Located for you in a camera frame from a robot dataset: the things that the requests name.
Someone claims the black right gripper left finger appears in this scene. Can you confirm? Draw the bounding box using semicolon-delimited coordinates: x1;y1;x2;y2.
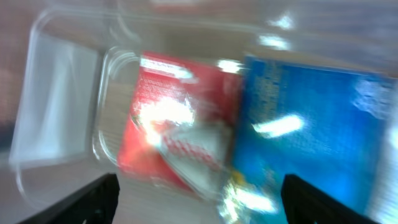
21;174;120;224

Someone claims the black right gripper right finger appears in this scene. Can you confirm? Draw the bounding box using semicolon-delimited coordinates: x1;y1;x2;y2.
281;174;377;224

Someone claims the blue medicine box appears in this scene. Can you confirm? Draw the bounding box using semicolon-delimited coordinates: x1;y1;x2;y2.
218;55;397;223

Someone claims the red medicine box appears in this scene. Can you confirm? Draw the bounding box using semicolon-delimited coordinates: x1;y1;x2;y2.
117;52;242;200

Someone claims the clear plastic container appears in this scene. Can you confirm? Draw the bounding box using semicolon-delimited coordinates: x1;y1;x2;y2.
10;0;397;207

